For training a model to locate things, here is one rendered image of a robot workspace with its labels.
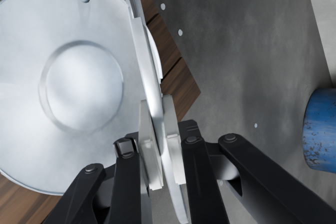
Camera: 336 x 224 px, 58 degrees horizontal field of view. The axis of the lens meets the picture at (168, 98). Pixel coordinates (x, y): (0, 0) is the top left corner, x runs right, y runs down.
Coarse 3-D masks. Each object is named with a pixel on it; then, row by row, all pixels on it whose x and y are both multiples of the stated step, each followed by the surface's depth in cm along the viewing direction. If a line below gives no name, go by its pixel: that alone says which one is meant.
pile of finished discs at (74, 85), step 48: (0, 0) 34; (48, 0) 38; (96, 0) 42; (0, 48) 34; (48, 48) 38; (96, 48) 42; (0, 96) 34; (48, 96) 38; (96, 96) 43; (144, 96) 50; (0, 144) 34; (48, 144) 39; (96, 144) 44; (48, 192) 38
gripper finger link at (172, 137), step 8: (168, 96) 22; (168, 104) 20; (168, 112) 19; (168, 120) 17; (176, 120) 18; (168, 128) 16; (176, 128) 16; (168, 136) 16; (176, 136) 16; (168, 144) 16; (176, 144) 16; (176, 152) 16; (176, 160) 16; (176, 168) 16; (176, 176) 16; (184, 176) 16
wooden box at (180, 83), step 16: (144, 0) 50; (144, 16) 50; (160, 16) 53; (160, 32) 53; (160, 48) 53; (176, 48) 56; (176, 64) 57; (160, 80) 54; (176, 80) 57; (192, 80) 60; (176, 96) 57; (192, 96) 60; (176, 112) 57; (0, 176) 36; (0, 192) 36; (16, 192) 37; (32, 192) 38; (0, 208) 36; (16, 208) 37; (32, 208) 39; (48, 208) 40
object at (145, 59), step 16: (128, 0) 20; (128, 16) 19; (144, 32) 18; (144, 48) 18; (144, 64) 18; (144, 80) 18; (160, 96) 27; (160, 112) 19; (160, 128) 19; (160, 144) 19; (176, 192) 21; (176, 208) 23
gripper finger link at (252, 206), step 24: (240, 144) 14; (240, 168) 13; (264, 168) 12; (240, 192) 14; (264, 192) 11; (288, 192) 10; (312, 192) 10; (264, 216) 12; (288, 216) 10; (312, 216) 9
